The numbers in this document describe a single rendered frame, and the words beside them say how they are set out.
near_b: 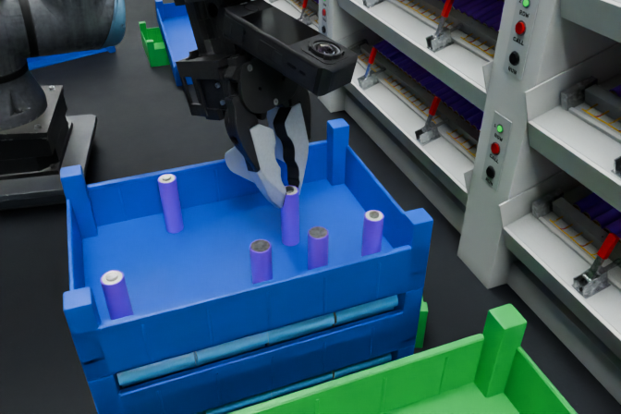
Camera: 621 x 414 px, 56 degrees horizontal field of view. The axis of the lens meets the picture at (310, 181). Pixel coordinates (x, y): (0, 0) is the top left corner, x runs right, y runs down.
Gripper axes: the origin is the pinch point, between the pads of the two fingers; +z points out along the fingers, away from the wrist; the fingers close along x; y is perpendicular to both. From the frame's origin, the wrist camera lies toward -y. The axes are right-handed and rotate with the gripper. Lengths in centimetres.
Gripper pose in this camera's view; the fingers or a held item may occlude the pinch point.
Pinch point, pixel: (290, 190)
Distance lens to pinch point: 55.4
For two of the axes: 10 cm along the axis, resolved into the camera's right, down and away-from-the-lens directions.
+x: -6.4, 4.3, -6.4
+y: -7.4, -1.3, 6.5
